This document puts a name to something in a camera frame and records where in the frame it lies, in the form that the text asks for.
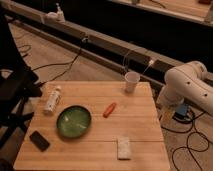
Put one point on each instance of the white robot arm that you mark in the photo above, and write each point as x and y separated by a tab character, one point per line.
187	82

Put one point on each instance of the green ceramic bowl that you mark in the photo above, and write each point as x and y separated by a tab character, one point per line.
73	122

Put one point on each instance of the orange carrot toy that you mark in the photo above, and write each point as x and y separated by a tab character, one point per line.
109	110

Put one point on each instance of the white plastic bottle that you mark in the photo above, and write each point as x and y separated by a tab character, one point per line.
52	101

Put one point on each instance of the white sponge block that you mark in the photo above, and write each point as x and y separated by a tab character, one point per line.
123	148

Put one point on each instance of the blue power box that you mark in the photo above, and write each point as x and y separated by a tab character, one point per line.
182	110

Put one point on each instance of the black office chair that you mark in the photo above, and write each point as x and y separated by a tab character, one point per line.
17	87

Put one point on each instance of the black phone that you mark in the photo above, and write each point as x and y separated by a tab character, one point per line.
39	141

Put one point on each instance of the white object on rail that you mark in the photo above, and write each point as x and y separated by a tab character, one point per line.
58	15

